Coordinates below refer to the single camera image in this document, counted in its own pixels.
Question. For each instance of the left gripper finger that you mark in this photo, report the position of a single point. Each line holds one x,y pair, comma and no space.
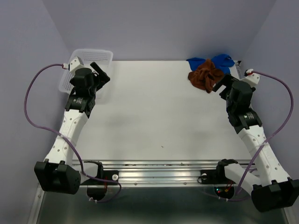
103,77
96,68

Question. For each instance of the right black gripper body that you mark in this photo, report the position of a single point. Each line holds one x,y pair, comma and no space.
229,107

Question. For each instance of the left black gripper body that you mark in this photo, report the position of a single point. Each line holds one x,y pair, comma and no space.
98,84

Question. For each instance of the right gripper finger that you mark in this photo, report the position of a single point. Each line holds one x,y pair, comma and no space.
229,78
218,85

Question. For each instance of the brown towel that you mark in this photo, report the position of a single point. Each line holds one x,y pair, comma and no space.
205,76

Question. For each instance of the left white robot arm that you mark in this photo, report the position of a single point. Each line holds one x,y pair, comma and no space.
55,173

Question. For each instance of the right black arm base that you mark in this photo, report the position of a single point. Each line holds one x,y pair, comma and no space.
210,177

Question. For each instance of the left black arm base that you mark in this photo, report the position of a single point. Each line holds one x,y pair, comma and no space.
97,170

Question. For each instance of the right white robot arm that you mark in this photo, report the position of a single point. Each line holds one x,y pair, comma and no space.
268,184

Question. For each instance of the white plastic basket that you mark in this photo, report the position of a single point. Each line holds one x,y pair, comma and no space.
102,57

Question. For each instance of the blue towel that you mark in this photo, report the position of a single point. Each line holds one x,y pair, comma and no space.
222,62

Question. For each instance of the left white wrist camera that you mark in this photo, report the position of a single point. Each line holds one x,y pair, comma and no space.
73,65

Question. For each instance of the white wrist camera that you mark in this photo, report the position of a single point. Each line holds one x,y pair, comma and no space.
73,65
251,78

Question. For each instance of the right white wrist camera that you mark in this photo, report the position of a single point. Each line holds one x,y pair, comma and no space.
251,78

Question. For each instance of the aluminium rail frame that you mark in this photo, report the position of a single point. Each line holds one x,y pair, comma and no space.
154,174

